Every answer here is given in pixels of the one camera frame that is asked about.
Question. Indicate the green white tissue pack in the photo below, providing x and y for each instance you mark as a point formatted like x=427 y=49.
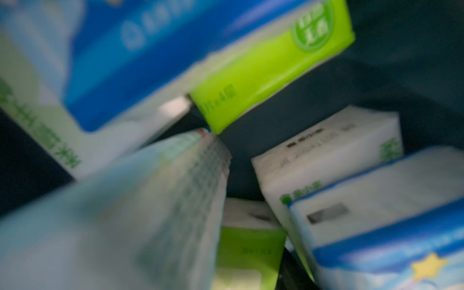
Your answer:
x=351 y=141

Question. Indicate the blue star tissue pack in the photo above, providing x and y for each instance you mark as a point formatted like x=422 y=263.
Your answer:
x=399 y=226

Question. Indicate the blue white tissue pack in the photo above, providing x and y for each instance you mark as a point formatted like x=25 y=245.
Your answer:
x=91 y=81

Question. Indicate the teal red patterned tissue pack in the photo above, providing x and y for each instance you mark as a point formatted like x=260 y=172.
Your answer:
x=150 y=221

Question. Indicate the blue plastic storage box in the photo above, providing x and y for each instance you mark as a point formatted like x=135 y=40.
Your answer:
x=407 y=57

